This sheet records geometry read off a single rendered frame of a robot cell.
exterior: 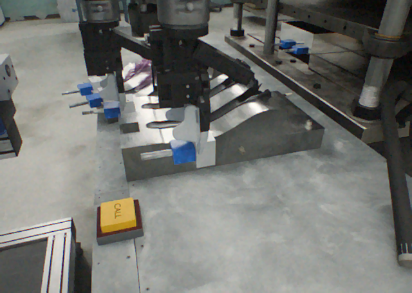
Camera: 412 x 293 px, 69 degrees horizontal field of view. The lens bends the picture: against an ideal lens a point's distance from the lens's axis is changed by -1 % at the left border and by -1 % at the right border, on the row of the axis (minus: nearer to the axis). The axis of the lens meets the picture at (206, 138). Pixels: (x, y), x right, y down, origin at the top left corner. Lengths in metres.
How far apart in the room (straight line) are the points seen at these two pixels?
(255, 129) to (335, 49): 0.82
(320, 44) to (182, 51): 1.00
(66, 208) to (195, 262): 1.45
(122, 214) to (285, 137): 0.42
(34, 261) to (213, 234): 0.98
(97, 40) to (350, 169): 0.66
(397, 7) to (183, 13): 0.69
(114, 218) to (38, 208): 1.45
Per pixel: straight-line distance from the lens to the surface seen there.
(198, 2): 0.44
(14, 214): 2.04
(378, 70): 1.04
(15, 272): 1.44
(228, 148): 0.71
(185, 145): 0.54
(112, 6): 0.73
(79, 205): 1.92
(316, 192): 0.70
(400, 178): 0.70
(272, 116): 0.72
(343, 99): 1.22
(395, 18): 1.00
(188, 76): 0.46
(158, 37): 0.45
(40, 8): 8.03
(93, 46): 0.75
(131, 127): 0.76
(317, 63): 1.43
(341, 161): 0.82
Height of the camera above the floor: 1.24
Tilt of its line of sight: 31 degrees down
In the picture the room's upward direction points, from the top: straight up
